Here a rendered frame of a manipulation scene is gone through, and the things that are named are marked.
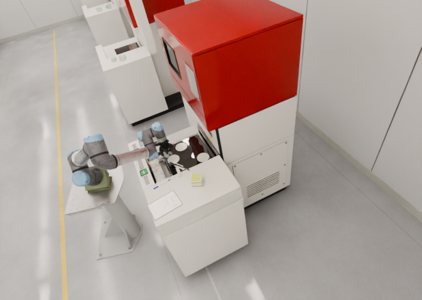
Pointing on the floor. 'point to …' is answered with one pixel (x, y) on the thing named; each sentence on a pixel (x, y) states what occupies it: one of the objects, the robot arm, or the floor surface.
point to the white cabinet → (208, 238)
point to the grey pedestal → (119, 231)
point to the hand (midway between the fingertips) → (166, 155)
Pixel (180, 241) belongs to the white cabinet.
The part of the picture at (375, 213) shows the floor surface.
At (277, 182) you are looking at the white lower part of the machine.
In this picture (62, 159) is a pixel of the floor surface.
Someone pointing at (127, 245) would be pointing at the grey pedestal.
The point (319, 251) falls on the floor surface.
